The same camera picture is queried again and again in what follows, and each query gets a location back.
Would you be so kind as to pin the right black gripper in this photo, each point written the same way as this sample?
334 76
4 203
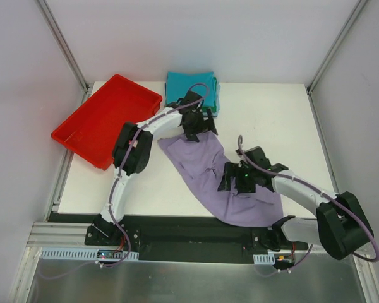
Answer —
232 176

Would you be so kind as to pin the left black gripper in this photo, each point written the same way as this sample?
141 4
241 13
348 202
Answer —
199 127

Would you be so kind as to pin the purple t shirt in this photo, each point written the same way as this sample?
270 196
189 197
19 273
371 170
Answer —
201 166

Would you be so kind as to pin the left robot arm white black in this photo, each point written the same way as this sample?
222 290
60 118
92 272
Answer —
131 154

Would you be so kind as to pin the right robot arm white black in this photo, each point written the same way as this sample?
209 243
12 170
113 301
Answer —
340 225

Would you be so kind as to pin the green folded t shirt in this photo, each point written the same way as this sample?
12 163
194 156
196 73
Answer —
213 109

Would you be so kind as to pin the teal folded t shirt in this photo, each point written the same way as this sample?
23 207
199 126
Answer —
177 85

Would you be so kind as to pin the red plastic bin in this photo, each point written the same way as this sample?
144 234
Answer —
92 130

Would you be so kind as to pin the right white cable duct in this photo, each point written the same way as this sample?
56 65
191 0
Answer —
264 259

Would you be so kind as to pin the white cable duct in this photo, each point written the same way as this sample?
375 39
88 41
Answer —
80 254
264 259

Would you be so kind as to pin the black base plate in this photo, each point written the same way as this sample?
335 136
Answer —
182 239

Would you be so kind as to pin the aluminium front rail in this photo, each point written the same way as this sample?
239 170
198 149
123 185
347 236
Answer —
47 234

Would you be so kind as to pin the right aluminium frame post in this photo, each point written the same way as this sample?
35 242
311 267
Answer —
352 18

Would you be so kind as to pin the aluminium frame post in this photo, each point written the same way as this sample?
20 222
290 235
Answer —
56 31
352 18

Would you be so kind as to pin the left white cable duct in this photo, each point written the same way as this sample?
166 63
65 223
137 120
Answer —
80 254

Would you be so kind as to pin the left aluminium frame post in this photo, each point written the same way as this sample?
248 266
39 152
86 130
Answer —
56 31

